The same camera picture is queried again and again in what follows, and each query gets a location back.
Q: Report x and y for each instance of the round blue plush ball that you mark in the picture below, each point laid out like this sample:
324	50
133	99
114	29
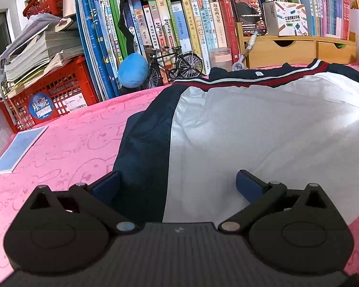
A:
133	71

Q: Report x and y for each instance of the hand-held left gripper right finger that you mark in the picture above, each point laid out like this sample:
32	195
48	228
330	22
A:
248	185

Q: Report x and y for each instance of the miniature black bicycle model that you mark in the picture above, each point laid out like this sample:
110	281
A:
185	64

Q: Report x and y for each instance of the white printed carton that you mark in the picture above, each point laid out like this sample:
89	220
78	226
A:
284	19

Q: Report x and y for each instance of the wooden drawer organizer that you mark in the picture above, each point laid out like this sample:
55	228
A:
287	50

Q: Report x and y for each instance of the row of thin pastel books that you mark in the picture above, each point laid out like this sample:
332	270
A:
326	6

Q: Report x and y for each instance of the large red plastic crate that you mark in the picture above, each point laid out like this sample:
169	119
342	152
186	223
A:
62	95

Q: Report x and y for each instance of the navy and white jacket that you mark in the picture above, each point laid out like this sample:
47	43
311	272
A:
242	125

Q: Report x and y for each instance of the clear plastic cup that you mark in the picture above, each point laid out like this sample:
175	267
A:
220	59

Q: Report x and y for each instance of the stack of paper workbooks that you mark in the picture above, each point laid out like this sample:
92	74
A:
45	50

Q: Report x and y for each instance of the pink rabbit-print blanket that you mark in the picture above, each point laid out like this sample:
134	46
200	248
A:
62	155

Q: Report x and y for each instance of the row of colourful books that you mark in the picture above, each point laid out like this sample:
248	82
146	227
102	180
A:
167	27

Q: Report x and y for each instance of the light blue notebook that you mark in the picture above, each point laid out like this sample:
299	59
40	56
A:
19	149

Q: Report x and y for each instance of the smartphone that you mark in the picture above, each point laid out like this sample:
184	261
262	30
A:
246	6

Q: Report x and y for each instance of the small red plastic basket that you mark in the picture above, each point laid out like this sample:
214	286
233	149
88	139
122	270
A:
46	1

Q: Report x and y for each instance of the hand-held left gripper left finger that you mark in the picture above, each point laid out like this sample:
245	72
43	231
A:
107	185

